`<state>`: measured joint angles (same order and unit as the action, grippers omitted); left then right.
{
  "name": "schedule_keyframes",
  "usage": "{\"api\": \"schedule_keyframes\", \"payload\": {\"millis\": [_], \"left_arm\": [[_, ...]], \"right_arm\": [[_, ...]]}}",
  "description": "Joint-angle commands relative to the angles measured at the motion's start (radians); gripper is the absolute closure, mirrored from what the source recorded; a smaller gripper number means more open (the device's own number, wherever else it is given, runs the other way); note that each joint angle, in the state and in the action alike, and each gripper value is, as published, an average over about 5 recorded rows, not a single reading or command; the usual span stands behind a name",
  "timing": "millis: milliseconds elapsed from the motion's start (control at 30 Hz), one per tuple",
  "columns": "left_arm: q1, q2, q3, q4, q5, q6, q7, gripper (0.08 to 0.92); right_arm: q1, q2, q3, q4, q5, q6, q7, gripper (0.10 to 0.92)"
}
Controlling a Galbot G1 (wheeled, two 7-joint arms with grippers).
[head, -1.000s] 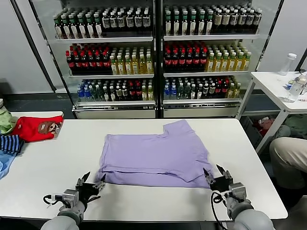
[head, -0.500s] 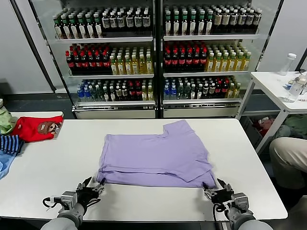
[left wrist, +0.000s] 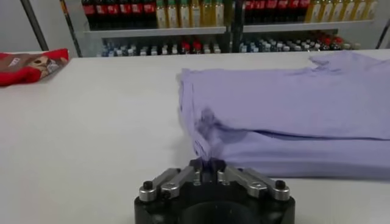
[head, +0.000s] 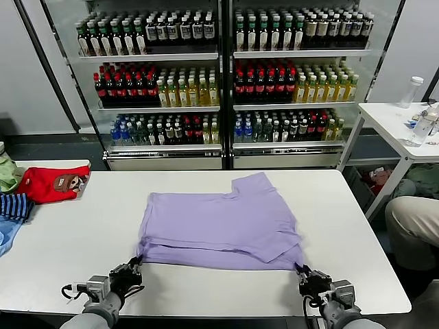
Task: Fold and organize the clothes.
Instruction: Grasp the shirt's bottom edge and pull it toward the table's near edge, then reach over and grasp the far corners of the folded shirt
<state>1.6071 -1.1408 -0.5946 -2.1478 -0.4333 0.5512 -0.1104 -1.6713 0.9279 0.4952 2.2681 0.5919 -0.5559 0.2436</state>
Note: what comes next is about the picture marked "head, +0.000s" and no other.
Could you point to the blue label water bottle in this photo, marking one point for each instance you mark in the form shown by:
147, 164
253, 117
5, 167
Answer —
247, 132
125, 135
115, 135
238, 132

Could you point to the black framed cabinet door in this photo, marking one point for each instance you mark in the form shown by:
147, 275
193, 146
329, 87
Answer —
384, 51
50, 68

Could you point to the white side table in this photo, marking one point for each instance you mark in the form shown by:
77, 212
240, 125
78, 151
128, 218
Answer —
384, 123

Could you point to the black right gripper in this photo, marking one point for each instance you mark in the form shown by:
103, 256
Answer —
315, 284

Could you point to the light blue garment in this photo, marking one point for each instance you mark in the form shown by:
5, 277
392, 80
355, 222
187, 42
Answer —
7, 236

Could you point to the purple t-shirt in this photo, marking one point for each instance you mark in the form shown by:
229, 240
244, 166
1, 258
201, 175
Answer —
219, 226

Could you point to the silver left wrist camera block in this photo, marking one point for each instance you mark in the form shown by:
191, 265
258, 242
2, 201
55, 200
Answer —
98, 288

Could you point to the clear bottle beige lid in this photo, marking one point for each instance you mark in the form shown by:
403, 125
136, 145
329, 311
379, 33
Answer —
420, 133

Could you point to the light green garment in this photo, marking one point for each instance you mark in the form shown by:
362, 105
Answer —
8, 174

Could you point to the small dark drink bottle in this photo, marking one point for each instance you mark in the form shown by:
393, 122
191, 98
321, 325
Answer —
178, 133
293, 131
302, 129
284, 131
276, 132
151, 134
160, 134
169, 133

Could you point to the silver right wrist camera block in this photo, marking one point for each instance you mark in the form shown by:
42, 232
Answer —
343, 294

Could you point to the grey crumpled garment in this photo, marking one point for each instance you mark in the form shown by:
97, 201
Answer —
403, 190

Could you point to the dark bottle tan label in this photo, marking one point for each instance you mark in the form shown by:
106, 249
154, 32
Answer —
322, 29
311, 29

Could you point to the glass beverage display cabinet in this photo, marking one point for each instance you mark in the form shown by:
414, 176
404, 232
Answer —
284, 160
164, 162

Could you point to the green cap white label bottle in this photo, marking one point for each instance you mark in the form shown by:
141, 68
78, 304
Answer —
117, 42
105, 42
299, 37
82, 42
252, 37
240, 37
287, 37
94, 42
128, 41
275, 37
140, 40
263, 37

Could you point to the person leg beige trousers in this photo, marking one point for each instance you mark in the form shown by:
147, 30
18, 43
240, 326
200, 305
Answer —
415, 226

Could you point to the clear bottle white cap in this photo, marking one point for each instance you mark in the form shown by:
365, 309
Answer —
413, 92

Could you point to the red garment bear print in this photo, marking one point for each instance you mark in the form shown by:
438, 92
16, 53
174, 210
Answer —
44, 186

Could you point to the red crumpled garment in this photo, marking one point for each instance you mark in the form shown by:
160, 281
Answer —
379, 180

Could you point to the silver wrist camera block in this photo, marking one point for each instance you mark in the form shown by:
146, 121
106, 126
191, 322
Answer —
343, 294
98, 288

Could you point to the black plastic crate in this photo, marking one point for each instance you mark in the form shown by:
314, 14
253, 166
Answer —
356, 188

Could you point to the red cap cola bottle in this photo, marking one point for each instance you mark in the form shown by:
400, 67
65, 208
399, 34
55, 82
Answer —
109, 89
321, 128
240, 87
188, 132
99, 89
130, 89
271, 87
250, 87
260, 87
291, 86
151, 89
140, 89
198, 132
120, 89
281, 87
311, 129

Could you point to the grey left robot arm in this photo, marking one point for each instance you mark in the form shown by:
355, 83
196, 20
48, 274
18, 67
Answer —
96, 315

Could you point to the blue striped garment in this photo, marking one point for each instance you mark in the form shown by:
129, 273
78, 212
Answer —
13, 205

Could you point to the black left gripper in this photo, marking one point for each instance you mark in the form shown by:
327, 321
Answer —
125, 279

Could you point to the green tinted water bottle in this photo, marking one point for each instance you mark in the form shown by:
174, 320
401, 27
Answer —
258, 132
267, 132
133, 135
142, 134

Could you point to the dark green garment pile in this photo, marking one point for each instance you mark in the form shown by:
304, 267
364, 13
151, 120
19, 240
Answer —
425, 181

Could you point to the dark bottle grey label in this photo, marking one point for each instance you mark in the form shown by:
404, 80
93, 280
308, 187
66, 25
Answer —
367, 26
151, 32
185, 31
197, 30
344, 28
356, 27
162, 32
333, 28
209, 30
172, 32

